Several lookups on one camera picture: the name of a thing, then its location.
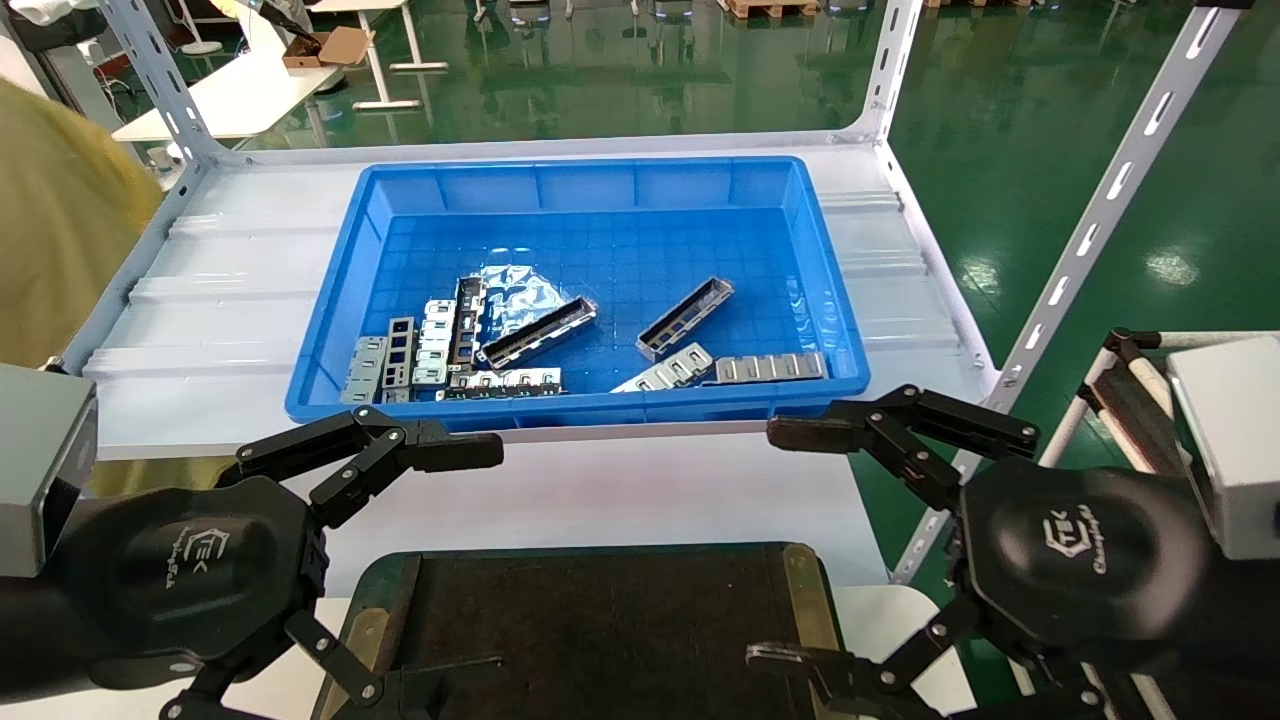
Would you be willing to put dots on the grey flat slotted metal part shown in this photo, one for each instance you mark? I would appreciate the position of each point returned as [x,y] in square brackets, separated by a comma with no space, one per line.
[365,370]
[770,367]

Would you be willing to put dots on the white machine with black panel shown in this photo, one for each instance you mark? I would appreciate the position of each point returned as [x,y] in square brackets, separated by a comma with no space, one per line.
[25,10]

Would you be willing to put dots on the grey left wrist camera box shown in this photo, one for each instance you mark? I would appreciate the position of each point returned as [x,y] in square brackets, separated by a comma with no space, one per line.
[40,470]

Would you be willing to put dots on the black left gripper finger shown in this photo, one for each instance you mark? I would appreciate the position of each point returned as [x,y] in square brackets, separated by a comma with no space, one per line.
[450,450]

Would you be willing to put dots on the white metal shelf rack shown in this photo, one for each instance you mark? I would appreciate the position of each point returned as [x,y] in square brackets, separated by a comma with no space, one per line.
[230,330]

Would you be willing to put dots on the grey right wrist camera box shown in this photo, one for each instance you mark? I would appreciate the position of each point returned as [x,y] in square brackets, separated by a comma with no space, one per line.
[1235,430]

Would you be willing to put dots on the blue plastic tray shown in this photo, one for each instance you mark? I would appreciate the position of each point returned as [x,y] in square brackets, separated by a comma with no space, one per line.
[640,250]

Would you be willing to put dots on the wooden pallet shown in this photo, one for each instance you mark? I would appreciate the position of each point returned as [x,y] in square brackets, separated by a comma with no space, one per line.
[770,8]

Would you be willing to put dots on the white table with metal legs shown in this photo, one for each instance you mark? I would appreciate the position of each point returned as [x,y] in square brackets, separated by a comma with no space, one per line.
[420,66]

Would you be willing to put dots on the black padded bar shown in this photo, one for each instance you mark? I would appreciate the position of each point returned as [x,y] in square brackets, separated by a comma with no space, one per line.
[1130,410]

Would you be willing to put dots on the silver foil bag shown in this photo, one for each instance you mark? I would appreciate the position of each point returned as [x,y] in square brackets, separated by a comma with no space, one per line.
[520,290]

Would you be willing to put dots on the white tube frame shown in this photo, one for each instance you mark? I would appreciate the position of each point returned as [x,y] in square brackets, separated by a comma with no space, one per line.
[1072,412]

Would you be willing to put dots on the brown cardboard box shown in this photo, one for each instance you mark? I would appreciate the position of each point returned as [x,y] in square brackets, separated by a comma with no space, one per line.
[340,45]

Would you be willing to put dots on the white work table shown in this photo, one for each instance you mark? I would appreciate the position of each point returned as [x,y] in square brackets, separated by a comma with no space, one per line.
[240,95]

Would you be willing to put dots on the white round stand base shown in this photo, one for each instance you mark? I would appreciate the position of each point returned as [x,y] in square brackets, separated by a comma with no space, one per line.
[200,46]

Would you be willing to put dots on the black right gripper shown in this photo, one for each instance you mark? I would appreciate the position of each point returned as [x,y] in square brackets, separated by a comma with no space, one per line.
[1080,560]

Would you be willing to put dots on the dark grey slotted metal part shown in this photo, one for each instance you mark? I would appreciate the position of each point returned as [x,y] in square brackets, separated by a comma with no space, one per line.
[400,350]

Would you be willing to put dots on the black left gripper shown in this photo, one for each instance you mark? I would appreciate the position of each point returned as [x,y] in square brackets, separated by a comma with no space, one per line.
[170,570]

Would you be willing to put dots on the grey mobile robot base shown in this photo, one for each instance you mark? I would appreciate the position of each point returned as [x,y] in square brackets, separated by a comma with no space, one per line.
[675,10]
[530,12]

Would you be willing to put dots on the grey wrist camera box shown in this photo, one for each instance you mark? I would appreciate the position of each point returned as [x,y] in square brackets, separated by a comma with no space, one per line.
[40,470]
[1235,430]

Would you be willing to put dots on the black container with brass strips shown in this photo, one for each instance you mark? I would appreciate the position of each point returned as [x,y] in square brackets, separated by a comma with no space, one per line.
[600,640]

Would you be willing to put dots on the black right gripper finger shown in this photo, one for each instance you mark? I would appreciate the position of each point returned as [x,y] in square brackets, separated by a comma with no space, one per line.
[810,433]

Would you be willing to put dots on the dark metal channel part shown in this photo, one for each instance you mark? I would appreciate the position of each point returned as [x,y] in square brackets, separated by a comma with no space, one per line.
[540,333]
[685,318]
[467,320]

